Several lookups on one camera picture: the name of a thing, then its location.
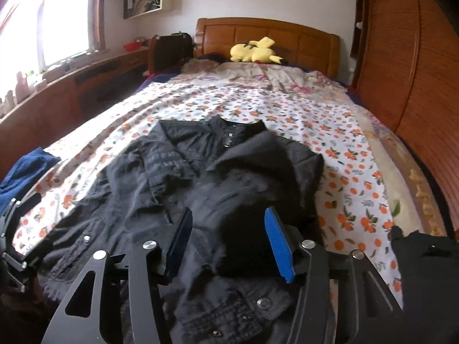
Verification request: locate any folded blue garment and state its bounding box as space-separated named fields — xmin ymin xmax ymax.
xmin=0 ymin=147 xmax=61 ymax=216

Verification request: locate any wooden headboard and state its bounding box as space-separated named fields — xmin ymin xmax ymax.
xmin=195 ymin=17 xmax=341 ymax=76

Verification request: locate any black jacket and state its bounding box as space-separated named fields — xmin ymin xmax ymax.
xmin=36 ymin=116 xmax=325 ymax=344

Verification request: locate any wooden slatted wardrobe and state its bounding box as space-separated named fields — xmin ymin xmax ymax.
xmin=349 ymin=0 xmax=459 ymax=233

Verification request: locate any row of sill bottles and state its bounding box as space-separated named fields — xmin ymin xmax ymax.
xmin=0 ymin=70 xmax=47 ymax=112

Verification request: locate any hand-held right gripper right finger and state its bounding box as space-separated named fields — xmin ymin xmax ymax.
xmin=263 ymin=206 xmax=406 ymax=344

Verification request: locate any yellow plush toy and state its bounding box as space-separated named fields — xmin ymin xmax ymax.
xmin=229 ymin=37 xmax=285 ymax=66

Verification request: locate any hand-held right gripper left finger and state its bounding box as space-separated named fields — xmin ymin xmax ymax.
xmin=48 ymin=208 xmax=194 ymax=344

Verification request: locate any wooden bed with floral sheet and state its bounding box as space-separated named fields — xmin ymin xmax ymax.
xmin=14 ymin=79 xmax=406 ymax=294

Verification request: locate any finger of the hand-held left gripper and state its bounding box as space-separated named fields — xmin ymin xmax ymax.
xmin=0 ymin=194 xmax=42 ymax=237
xmin=0 ymin=247 xmax=38 ymax=292

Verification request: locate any floral quilt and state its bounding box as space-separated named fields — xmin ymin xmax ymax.
xmin=179 ymin=59 xmax=452 ymax=237

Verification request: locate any window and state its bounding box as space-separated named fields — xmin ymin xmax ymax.
xmin=0 ymin=0 xmax=106 ymax=76

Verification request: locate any wooden desk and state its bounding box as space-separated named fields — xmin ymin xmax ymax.
xmin=0 ymin=48 xmax=151 ymax=151

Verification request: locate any wooden chair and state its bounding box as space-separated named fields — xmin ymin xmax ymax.
xmin=148 ymin=34 xmax=196 ymax=76

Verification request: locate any folded black garment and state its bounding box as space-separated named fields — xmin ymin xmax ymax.
xmin=389 ymin=226 xmax=459 ymax=344

